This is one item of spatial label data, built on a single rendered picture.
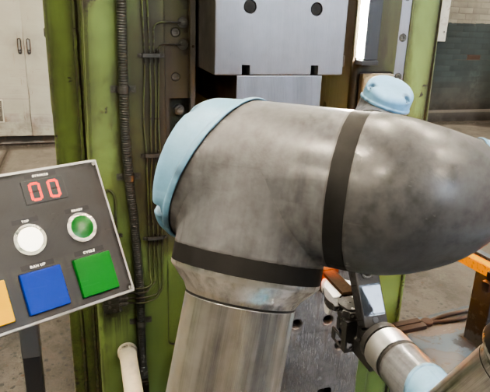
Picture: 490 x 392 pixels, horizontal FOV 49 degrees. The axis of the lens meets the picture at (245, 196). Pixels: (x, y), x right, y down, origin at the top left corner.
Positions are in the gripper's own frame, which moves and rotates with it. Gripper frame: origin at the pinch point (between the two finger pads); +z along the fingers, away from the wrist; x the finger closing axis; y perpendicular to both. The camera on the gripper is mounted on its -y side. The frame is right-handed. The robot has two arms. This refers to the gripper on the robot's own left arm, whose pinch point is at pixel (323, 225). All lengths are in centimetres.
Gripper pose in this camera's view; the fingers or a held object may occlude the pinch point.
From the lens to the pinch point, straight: 108.1
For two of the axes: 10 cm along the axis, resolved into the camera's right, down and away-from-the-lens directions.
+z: -1.7, 6.7, 7.2
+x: 9.6, -0.7, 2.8
